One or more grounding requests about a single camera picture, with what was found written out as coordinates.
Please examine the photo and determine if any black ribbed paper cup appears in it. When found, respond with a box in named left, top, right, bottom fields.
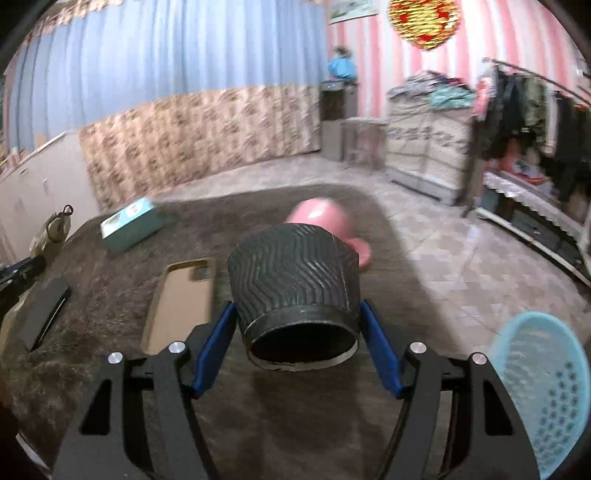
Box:
left=228, top=223, right=361, bottom=372

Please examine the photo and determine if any black flat case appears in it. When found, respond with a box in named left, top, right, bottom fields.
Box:
left=19, top=277, right=71, bottom=352

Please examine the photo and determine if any beige cloth bag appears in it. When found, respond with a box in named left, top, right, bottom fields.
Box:
left=29, top=204, right=74, bottom=264

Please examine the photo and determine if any white cabinet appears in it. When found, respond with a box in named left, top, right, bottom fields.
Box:
left=1, top=132, right=100, bottom=264

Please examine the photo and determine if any light blue plastic basket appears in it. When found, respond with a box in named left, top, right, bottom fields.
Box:
left=489, top=312, right=590, bottom=479

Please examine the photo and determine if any brown phone case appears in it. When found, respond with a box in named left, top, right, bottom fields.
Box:
left=141, top=258, right=216, bottom=355

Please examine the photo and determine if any teal cardboard box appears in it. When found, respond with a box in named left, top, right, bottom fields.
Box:
left=100, top=197, right=163, bottom=255

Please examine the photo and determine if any blue floral curtain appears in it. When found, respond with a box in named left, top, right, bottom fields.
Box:
left=2, top=1, right=328, bottom=208

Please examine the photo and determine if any low lace covered bench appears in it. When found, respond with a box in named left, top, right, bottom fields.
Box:
left=475, top=171, right=590, bottom=286

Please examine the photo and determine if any pink piggy bank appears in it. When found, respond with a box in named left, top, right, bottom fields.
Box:
left=286, top=197, right=372, bottom=270

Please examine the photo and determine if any patterned covered cabinet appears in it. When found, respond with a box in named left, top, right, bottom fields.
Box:
left=385, top=95, right=472, bottom=206

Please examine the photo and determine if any small pink stool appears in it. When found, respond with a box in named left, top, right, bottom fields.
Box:
left=342, top=117, right=389, bottom=171

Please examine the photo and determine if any clothes rack with clothes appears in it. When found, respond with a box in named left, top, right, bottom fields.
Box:
left=473, top=57, right=591, bottom=204

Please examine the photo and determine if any pile of folded clothes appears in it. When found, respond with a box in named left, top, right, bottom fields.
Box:
left=387, top=70, right=476, bottom=110

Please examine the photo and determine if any water dispenser with bottle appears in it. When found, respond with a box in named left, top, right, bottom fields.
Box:
left=318, top=45, right=360, bottom=163

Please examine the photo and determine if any red gold heart decoration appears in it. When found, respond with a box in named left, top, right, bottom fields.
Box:
left=387, top=0, right=462, bottom=51

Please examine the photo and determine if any landscape wall picture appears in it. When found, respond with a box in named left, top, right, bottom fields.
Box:
left=329, top=0, right=380, bottom=24

